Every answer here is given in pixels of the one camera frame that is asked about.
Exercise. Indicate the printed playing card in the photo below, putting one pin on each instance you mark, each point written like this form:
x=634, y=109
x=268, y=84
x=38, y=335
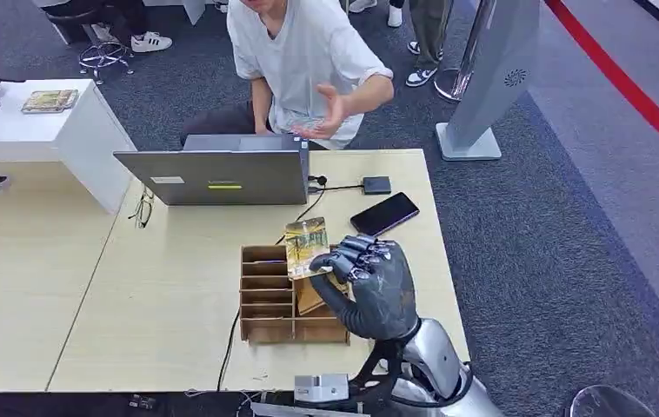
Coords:
x=305, y=247

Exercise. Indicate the small black box under desk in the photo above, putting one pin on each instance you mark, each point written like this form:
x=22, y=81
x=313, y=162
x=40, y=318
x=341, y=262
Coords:
x=142, y=402

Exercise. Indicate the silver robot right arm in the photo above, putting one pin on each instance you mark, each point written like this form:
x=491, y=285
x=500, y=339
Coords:
x=439, y=357

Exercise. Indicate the stack of cards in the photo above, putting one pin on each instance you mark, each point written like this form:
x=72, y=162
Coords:
x=49, y=101

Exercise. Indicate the eyeglasses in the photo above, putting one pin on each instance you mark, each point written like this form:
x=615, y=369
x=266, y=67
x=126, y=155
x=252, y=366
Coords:
x=144, y=210

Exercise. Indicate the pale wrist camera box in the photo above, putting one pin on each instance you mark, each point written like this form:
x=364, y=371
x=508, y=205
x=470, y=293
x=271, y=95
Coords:
x=321, y=388

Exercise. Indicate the white furniture corner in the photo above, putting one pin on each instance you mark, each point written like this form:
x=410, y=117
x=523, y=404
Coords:
x=191, y=8

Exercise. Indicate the person's white shoes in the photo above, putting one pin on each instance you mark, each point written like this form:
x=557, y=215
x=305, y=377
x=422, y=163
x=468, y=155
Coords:
x=394, y=16

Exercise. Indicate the grey laptop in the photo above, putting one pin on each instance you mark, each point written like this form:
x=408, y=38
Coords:
x=231, y=175

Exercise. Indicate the small black drive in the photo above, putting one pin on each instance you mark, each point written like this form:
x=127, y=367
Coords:
x=377, y=185

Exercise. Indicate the round metal base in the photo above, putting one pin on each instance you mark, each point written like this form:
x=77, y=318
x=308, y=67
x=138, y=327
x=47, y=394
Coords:
x=612, y=403

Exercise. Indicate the wooden card box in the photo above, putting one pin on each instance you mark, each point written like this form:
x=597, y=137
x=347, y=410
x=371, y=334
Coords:
x=266, y=305

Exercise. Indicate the person with white shoes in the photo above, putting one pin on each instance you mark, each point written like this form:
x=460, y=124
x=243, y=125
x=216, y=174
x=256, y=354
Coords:
x=151, y=41

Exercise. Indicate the black smartphone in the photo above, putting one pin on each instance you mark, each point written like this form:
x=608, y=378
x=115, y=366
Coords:
x=385, y=214

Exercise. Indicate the white cabinet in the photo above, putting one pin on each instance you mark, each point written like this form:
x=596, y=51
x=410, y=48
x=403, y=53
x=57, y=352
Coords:
x=70, y=138

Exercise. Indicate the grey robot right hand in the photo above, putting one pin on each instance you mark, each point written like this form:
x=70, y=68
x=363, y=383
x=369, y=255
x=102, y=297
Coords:
x=381, y=293

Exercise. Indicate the chrome stanchion post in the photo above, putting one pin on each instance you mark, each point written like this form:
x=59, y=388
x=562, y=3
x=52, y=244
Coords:
x=450, y=86

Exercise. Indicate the person in olive trousers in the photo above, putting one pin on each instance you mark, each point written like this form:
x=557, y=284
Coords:
x=424, y=34

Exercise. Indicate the person's left hand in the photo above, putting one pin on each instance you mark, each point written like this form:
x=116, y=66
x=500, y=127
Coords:
x=332, y=112

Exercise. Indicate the grey kiosk stand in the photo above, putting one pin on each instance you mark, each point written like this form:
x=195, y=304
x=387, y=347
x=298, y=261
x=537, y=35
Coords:
x=491, y=80

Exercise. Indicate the chrome stool base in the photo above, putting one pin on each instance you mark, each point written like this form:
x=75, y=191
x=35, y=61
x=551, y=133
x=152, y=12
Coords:
x=105, y=57

